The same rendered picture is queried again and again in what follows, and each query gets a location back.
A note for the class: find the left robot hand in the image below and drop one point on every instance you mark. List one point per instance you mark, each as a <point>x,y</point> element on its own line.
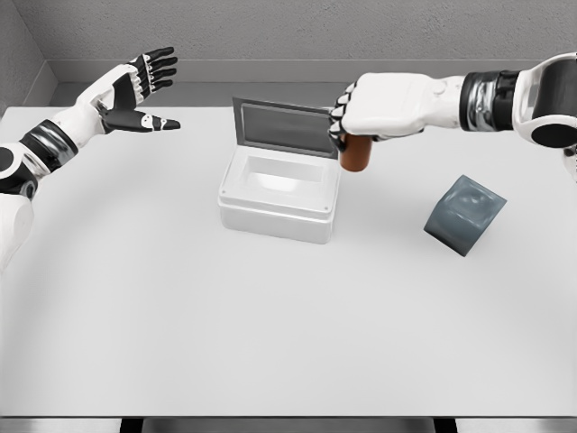
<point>118,92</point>

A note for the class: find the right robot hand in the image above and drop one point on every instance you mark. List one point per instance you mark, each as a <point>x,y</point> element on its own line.
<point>387,106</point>

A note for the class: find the brown cylindrical cup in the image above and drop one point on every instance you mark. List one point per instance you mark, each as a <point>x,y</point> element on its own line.
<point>356,153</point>

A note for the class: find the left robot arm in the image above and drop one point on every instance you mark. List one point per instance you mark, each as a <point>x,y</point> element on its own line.
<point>40,149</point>

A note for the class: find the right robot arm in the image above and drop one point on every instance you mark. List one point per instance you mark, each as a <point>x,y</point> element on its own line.
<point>509,101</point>

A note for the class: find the white box with open lid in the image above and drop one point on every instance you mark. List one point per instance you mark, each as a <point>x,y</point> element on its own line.
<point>280,180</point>

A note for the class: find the dark grey cube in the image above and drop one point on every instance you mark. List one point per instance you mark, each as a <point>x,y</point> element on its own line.
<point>465,216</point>

